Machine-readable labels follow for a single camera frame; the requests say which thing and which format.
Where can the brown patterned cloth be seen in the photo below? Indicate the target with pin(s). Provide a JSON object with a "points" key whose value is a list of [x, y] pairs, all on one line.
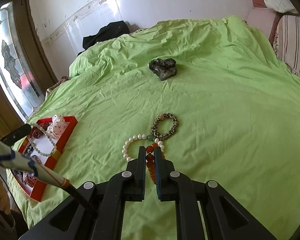
{"points": [[56, 86]]}

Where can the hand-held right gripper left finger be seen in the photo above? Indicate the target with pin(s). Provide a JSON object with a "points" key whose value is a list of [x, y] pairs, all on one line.
{"points": [[141, 170]]}

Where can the red plaid scrunchie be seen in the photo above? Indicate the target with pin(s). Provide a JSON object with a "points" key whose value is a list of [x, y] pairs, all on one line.
{"points": [[27, 178]]}

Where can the striped sofa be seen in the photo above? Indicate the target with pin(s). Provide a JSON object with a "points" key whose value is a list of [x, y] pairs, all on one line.
{"points": [[290, 42]]}

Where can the green bed sheet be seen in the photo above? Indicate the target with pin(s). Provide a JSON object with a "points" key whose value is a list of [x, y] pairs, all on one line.
{"points": [[215, 130]]}

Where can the dark green scrunchie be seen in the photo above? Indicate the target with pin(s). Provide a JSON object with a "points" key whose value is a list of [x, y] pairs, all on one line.
{"points": [[163, 68]]}

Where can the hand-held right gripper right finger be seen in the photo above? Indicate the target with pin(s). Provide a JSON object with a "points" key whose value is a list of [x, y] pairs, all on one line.
{"points": [[160, 172]]}

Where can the red polka dot scrunchie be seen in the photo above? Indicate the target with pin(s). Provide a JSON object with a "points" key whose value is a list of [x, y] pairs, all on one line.
{"points": [[36, 133]]}

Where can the black cloth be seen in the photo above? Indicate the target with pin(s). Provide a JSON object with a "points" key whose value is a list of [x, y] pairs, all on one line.
{"points": [[105, 35]]}

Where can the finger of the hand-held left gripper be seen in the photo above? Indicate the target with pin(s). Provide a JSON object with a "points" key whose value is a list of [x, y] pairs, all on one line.
{"points": [[17, 133]]}

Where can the stained glass door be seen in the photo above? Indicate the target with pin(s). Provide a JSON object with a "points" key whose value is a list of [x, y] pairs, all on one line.
{"points": [[7, 55]]}

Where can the leopard print scrunchie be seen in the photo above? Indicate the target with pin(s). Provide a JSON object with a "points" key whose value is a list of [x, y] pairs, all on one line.
{"points": [[176, 123]]}

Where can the red gift box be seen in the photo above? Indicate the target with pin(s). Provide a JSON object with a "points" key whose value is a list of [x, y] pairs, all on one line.
{"points": [[65, 140]]}

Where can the white cherry print scrunchie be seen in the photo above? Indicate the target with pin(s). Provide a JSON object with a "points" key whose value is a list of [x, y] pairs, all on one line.
{"points": [[55, 127]]}

